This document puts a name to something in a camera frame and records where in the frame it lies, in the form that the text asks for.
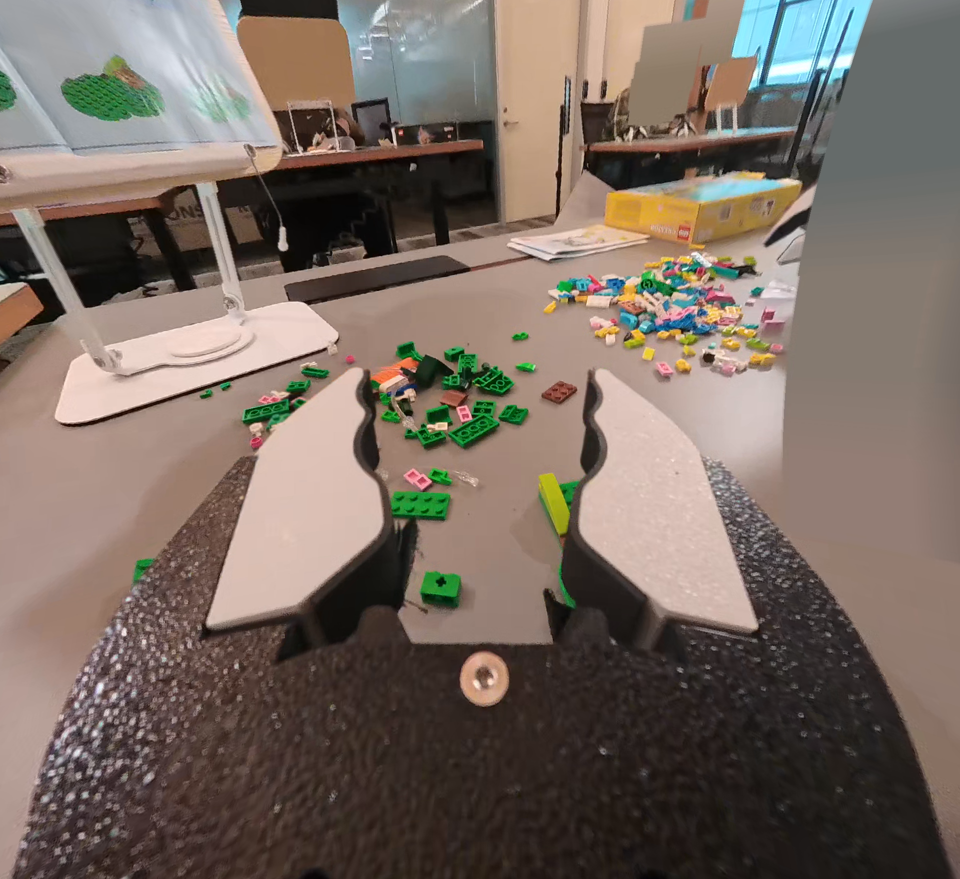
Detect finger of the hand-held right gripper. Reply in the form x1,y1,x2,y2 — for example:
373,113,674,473
762,186,820,268

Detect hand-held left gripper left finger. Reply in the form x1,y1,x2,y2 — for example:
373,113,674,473
206,369,409,649

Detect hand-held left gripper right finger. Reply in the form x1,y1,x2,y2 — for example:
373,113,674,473
558,369,760,652

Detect small colourful lego pieces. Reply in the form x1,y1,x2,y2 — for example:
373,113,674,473
542,251,795,381

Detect yellow lego box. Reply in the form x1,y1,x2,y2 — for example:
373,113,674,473
603,173,805,247

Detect green holed lego brick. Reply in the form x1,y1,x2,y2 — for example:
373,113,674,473
419,569,465,609

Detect cluster of green lego parts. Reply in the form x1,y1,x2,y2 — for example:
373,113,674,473
240,341,535,525

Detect lego instruction booklet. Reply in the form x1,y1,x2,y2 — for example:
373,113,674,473
506,222,651,264

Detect white book stand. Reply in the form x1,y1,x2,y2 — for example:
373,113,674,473
12,144,342,427

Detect white door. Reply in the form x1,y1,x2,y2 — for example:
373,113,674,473
492,0,589,225

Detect long brown desk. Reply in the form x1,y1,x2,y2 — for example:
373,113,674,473
0,138,490,292

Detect black laptop screen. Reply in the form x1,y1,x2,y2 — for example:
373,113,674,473
351,98,396,147

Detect cardboard sheet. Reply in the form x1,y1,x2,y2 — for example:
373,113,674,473
236,15,360,117

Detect open instruction book on board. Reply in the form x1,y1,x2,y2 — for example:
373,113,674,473
0,0,285,214

